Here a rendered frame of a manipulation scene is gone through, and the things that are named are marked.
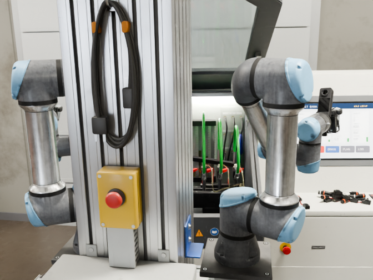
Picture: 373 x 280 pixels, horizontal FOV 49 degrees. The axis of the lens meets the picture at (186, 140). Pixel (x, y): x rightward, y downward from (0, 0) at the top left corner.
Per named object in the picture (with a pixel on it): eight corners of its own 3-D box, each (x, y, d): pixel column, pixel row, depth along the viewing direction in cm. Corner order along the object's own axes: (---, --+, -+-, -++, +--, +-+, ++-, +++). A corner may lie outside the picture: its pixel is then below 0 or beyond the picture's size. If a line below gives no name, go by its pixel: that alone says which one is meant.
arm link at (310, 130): (292, 143, 137) (293, 118, 135) (304, 136, 146) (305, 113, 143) (316, 146, 133) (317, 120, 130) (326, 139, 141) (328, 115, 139)
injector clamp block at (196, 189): (179, 220, 208) (178, 193, 204) (180, 212, 217) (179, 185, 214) (245, 220, 206) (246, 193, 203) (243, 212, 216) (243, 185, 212)
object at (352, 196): (322, 205, 187) (322, 194, 186) (316, 196, 197) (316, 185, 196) (372, 205, 186) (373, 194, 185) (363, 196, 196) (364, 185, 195)
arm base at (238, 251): (260, 269, 126) (261, 240, 124) (211, 266, 129) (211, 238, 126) (260, 245, 141) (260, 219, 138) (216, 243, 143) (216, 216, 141)
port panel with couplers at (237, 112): (220, 161, 230) (221, 108, 222) (220, 160, 233) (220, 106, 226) (243, 161, 230) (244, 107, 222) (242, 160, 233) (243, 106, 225)
